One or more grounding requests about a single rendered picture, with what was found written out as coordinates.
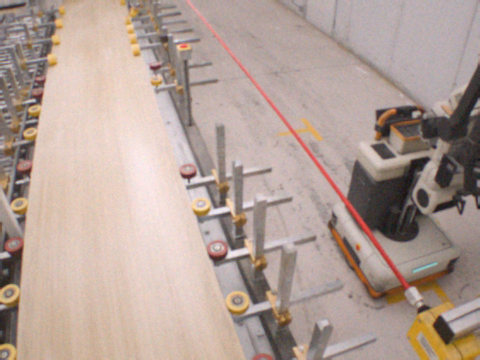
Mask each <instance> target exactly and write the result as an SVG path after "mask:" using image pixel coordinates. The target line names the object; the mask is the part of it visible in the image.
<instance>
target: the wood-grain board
mask: <svg viewBox="0 0 480 360"><path fill-rule="evenodd" d="M61 6H64V8H65V14H59V16H58V20H59V19H62V21H63V27H61V28H57V29H56V32H55V35H59V37H60V45H54V44H53V47H52V50H51V55H52V54H54V53H55V54H56V56H57V64H55V65H50V64H49V69H48V72H47V76H46V81H45V91H44V98H43V102H42V106H41V109H40V114H39V126H38V132H37V137H36V143H35V148H34V156H33V168H32V178H31V183H30V190H29V195H28V207H27V217H26V220H27V223H26V229H25V241H24V246H23V250H24V251H23V257H22V269H21V290H20V293H21V295H20V306H19V311H20V312H19V317H18V319H19V322H18V333H17V334H18V338H17V348H16V350H17V353H16V357H17V358H16V360H247V359H246V356H245V354H244V352H243V348H242V346H241V343H240V341H239V338H238V336H237V333H236V330H235V328H234V326H233V323H232V320H231V317H230V314H229V311H228V309H227V307H226V304H225V300H224V298H223V296H222V293H221V290H220V288H219V284H218V281H217V279H216V276H215V273H214V270H213V267H212V264H211V262H210V260H209V257H208V254H207V250H206V247H205V244H204V242H203V239H202V236H201V232H200V230H199V227H198V224H197V222H196V219H195V215H194V212H193V209H192V206H191V204H190V201H189V197H188V194H187V192H186V189H185V187H184V184H183V180H182V177H181V174H180V171H179V169H178V166H177V162H176V159H175V156H174V154H173V152H172V149H171V144H170V142H169V140H168V139H169V137H168V134H167V132H166V129H165V125H164V122H163V119H162V117H161V115H160V113H159V106H158V103H157V100H156V98H155V96H154V93H153V86H152V84H151V82H150V80H149V77H148V74H147V68H146V65H145V64H144V61H143V56H142V54H141V51H140V54H139V55H133V53H132V51H131V46H132V45H136V44H139V43H138V41H137V40H136V42H137V43H136V44H130V42H129V35H128V33H127V31H126V26H125V22H124V17H129V16H128V14H129V12H128V7H127V4H126V3H125V4H123V5H120V2H119V0H62V5H61Z"/></svg>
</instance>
